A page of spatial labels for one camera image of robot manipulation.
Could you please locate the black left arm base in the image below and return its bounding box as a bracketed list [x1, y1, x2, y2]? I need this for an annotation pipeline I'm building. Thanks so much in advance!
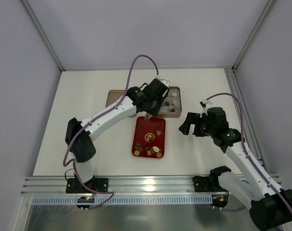
[64, 172, 109, 194]

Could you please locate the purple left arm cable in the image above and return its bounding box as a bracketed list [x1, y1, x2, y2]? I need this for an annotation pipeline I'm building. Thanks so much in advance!
[63, 54, 160, 210]

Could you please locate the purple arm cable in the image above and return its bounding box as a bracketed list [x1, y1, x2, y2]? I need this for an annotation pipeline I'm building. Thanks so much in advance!
[205, 92, 292, 231]
[63, 54, 160, 210]

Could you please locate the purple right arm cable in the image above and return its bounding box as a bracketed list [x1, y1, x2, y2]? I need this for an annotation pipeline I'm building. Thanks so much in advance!
[205, 92, 292, 231]

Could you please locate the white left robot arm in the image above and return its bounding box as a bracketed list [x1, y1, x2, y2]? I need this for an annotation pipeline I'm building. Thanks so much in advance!
[63, 78, 170, 186]

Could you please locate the aluminium rail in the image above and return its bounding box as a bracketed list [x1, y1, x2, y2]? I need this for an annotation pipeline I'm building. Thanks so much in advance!
[224, 66, 267, 170]
[20, 174, 285, 196]

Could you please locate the slotted cable duct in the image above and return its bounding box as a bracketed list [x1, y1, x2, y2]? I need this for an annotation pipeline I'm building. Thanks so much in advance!
[31, 194, 212, 205]

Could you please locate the gold square tin box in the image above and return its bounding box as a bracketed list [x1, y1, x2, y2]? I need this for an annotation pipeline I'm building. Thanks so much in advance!
[152, 87, 182, 118]

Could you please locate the aluminium front rail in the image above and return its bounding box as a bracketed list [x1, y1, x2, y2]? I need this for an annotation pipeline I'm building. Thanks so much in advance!
[20, 174, 285, 196]

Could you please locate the red rectangular tray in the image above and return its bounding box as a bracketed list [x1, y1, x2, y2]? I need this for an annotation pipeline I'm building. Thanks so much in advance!
[132, 116, 166, 159]

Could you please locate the aluminium right side rail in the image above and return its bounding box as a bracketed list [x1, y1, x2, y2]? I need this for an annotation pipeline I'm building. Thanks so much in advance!
[224, 66, 267, 170]

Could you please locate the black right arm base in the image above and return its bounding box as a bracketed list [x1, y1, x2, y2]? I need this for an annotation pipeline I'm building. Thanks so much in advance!
[192, 176, 225, 193]

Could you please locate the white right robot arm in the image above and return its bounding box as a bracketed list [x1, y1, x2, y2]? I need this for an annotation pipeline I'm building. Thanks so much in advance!
[179, 107, 292, 231]

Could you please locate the gold tin lid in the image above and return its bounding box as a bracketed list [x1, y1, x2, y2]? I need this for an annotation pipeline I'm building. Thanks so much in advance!
[106, 90, 137, 117]

